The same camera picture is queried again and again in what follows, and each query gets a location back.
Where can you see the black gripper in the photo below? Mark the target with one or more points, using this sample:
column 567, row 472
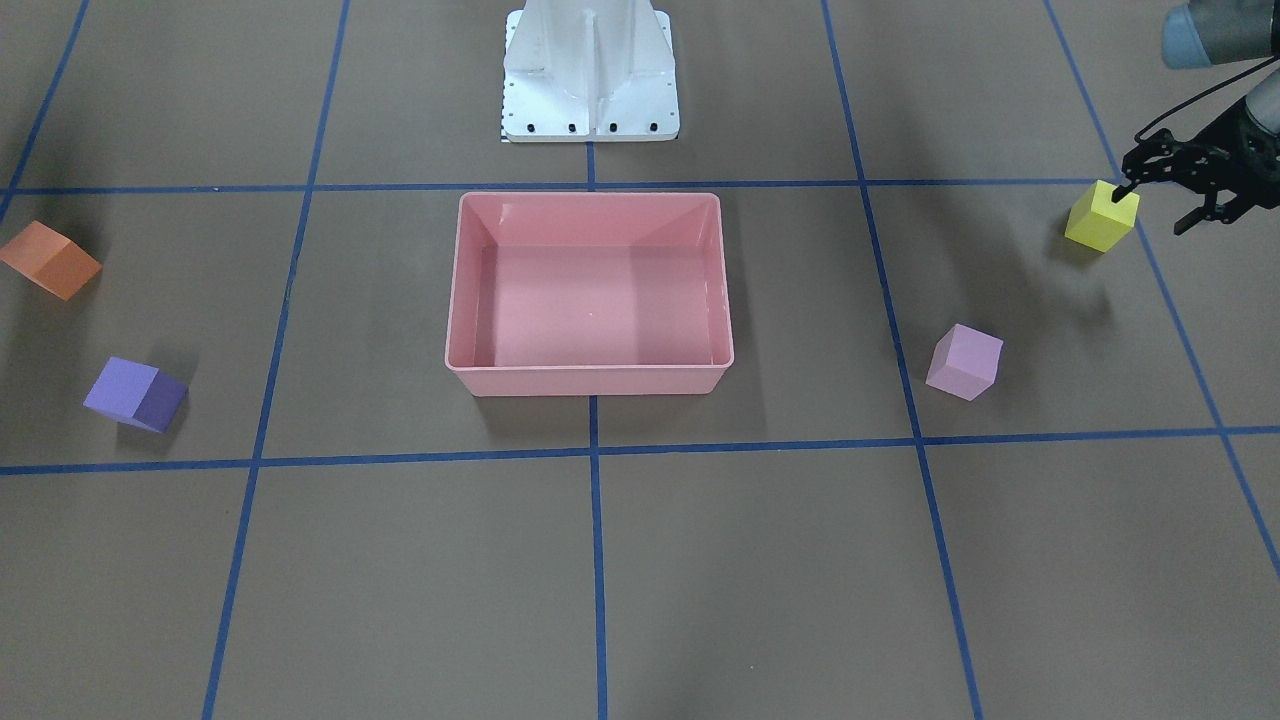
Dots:
column 1243, row 160

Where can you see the orange foam block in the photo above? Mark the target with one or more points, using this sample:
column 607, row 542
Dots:
column 52, row 261

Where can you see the pink plastic bin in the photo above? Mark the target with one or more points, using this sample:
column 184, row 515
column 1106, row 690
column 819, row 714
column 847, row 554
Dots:
column 589, row 294

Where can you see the yellow foam block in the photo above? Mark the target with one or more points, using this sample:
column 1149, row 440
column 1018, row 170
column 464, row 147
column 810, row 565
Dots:
column 1097, row 221

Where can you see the light pink foam block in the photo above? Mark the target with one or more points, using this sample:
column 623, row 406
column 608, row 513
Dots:
column 965, row 362

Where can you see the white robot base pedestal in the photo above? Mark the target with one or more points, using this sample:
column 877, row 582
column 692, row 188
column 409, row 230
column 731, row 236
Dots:
column 589, row 71

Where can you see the purple foam block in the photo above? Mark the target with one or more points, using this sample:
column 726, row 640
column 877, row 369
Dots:
column 136, row 394

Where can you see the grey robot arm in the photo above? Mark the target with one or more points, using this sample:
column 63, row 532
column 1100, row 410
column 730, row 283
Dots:
column 1202, row 34

